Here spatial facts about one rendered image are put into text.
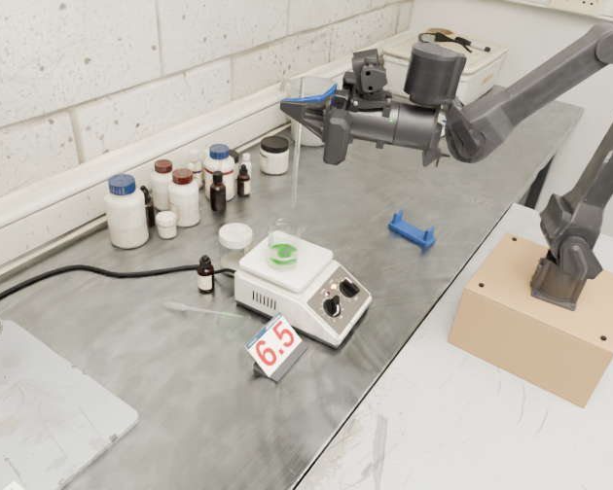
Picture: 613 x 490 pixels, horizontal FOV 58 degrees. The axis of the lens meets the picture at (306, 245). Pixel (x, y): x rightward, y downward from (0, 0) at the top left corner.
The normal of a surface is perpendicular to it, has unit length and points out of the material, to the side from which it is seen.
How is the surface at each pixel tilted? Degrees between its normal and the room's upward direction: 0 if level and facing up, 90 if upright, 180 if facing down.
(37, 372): 0
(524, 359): 90
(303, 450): 0
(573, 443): 0
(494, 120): 67
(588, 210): 58
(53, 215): 90
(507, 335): 90
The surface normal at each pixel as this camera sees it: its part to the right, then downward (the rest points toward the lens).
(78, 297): 0.07, -0.81
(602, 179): -0.12, 0.54
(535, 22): -0.56, 0.46
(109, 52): 0.82, 0.38
